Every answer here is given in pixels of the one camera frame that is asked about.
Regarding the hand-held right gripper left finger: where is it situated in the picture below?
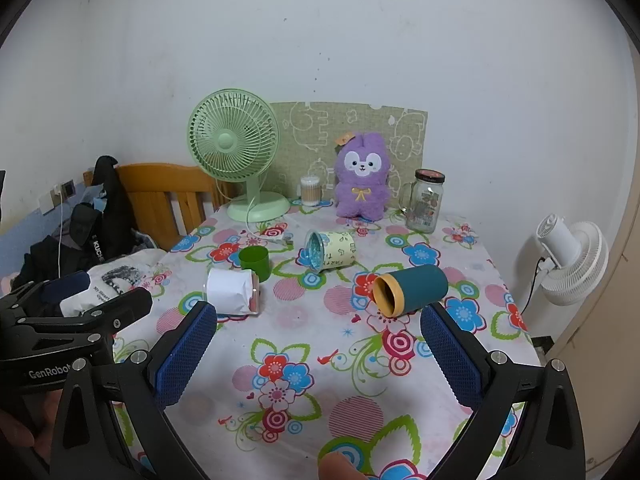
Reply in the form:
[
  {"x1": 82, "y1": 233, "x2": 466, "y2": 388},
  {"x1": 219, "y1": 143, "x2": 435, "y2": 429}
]
[{"x1": 48, "y1": 301, "x2": 218, "y2": 480}]

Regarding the small green cup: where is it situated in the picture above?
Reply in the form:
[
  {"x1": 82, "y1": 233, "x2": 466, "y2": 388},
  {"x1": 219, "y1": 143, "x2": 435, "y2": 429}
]
[{"x1": 238, "y1": 246, "x2": 271, "y2": 282}]

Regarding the black bag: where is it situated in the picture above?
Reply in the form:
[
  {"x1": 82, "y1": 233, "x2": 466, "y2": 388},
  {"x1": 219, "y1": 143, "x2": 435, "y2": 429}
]
[{"x1": 70, "y1": 156, "x2": 140, "y2": 266}]

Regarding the white cup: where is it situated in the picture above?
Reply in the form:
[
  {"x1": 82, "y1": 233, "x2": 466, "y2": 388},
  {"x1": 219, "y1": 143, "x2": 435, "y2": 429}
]
[{"x1": 202, "y1": 267, "x2": 262, "y2": 317}]

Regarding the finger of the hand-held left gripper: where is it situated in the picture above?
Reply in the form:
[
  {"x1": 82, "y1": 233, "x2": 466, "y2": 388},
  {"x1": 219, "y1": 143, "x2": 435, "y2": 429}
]
[
  {"x1": 0, "y1": 271, "x2": 90, "y2": 318},
  {"x1": 61, "y1": 287, "x2": 153, "y2": 334}
]

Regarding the cotton swab container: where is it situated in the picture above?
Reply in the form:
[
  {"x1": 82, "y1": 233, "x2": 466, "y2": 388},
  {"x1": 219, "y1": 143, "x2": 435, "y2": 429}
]
[{"x1": 300, "y1": 176, "x2": 321, "y2": 207}]

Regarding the green desk fan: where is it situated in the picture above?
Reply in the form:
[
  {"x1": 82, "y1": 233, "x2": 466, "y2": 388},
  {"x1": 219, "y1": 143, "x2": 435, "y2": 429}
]
[{"x1": 188, "y1": 89, "x2": 291, "y2": 222}]

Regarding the person's left hand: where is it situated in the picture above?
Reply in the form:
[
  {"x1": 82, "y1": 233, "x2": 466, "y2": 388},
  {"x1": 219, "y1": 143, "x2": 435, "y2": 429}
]
[{"x1": 0, "y1": 389, "x2": 63, "y2": 466}]

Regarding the teal cup with yellow rim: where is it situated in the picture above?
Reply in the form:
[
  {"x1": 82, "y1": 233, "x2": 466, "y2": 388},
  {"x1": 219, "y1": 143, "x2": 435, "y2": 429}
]
[{"x1": 372, "y1": 265, "x2": 449, "y2": 317}]

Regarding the white charging cable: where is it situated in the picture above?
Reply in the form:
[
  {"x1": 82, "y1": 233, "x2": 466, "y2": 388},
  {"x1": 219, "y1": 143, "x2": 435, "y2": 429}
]
[{"x1": 54, "y1": 187, "x2": 67, "y2": 281}]

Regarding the black fan cable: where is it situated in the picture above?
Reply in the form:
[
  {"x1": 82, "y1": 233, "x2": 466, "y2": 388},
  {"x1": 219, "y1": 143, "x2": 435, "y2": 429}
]
[{"x1": 520, "y1": 256, "x2": 553, "y2": 322}]

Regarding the floral tablecloth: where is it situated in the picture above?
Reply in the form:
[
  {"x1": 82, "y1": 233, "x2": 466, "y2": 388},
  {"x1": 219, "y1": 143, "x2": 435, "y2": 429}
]
[{"x1": 112, "y1": 200, "x2": 543, "y2": 480}]

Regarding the glass jar mug with lid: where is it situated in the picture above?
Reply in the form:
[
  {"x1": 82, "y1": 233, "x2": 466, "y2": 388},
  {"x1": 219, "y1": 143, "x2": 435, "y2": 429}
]
[{"x1": 398, "y1": 169, "x2": 447, "y2": 233}]

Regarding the dark clothes pile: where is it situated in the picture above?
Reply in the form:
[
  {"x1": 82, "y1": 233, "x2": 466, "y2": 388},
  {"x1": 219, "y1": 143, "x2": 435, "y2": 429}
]
[{"x1": 10, "y1": 234, "x2": 73, "y2": 288}]

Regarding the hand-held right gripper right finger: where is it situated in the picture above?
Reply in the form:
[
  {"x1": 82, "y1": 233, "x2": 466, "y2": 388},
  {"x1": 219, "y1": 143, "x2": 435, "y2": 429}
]
[{"x1": 419, "y1": 304, "x2": 587, "y2": 480}]

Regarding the purple plush toy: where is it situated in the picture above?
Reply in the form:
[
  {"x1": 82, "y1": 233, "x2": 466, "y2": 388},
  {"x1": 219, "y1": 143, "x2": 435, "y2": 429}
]
[{"x1": 333, "y1": 131, "x2": 393, "y2": 222}]

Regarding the green fan cable with plug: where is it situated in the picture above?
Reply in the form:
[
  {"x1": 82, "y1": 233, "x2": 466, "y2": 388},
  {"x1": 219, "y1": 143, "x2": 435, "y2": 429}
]
[{"x1": 246, "y1": 199, "x2": 297, "y2": 247}]

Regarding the person's right hand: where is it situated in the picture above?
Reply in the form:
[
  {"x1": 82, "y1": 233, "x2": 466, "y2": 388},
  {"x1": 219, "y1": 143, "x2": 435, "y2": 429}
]
[{"x1": 318, "y1": 452, "x2": 368, "y2": 480}]

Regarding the cream cup with printed notes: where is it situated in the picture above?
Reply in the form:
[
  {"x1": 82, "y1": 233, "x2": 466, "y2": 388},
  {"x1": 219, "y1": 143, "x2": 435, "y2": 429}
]
[{"x1": 305, "y1": 230, "x2": 358, "y2": 273}]

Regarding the white floor fan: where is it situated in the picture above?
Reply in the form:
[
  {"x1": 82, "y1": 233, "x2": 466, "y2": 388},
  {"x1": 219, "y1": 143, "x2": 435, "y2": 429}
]
[{"x1": 536, "y1": 213, "x2": 610, "y2": 307}]

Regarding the green patterned foam mat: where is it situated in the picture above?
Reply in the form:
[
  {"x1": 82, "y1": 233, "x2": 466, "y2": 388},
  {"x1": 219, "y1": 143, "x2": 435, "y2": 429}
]
[{"x1": 270, "y1": 102, "x2": 429, "y2": 211}]

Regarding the white printed bag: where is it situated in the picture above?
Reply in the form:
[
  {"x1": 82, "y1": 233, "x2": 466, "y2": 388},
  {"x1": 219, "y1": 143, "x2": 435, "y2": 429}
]
[{"x1": 60, "y1": 252, "x2": 168, "y2": 317}]

